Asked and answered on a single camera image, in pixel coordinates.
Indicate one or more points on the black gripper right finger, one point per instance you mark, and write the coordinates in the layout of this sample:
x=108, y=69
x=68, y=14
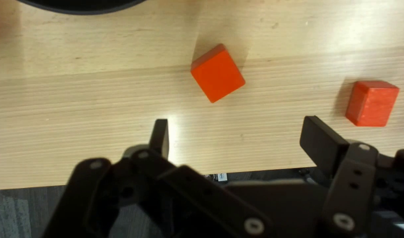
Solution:
x=355, y=185

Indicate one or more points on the black bowl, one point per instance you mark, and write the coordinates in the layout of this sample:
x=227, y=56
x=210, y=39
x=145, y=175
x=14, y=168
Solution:
x=77, y=6

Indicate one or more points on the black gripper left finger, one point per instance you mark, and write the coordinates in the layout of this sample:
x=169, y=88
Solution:
x=122, y=199

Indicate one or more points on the small orange wooden block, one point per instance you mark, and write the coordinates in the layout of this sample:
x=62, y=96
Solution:
x=371, y=103
x=216, y=73

